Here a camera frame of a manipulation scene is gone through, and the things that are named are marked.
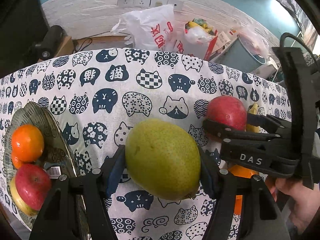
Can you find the spotted yellow banana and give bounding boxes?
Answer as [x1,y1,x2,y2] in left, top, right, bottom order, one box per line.
[246,102,260,133]

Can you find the red apple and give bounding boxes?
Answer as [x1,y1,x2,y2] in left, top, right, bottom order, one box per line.
[15,164,52,211]
[206,96,247,131]

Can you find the patterned ceramic fruit bowl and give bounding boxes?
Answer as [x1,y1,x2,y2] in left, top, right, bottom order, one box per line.
[3,101,90,240]

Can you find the green pear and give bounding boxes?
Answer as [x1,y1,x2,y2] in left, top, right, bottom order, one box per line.
[10,177,38,216]
[125,119,201,201]

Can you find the person's right hand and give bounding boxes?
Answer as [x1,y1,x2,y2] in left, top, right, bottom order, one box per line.
[265,176,319,235]

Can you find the small orange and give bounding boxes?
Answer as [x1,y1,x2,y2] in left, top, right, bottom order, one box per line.
[11,152,24,169]

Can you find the large orange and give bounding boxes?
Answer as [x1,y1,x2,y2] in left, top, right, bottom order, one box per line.
[11,124,44,163]

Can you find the white red plastic bag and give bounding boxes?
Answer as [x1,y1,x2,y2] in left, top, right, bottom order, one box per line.
[111,4,178,52]

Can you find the cat pattern tablecloth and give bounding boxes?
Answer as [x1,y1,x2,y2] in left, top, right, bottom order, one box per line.
[1,48,291,230]

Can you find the black cylindrical speaker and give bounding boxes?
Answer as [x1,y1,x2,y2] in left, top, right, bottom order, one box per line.
[35,25,64,61]

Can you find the wall power sockets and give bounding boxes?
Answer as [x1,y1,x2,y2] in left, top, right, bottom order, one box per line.
[117,0,184,11]

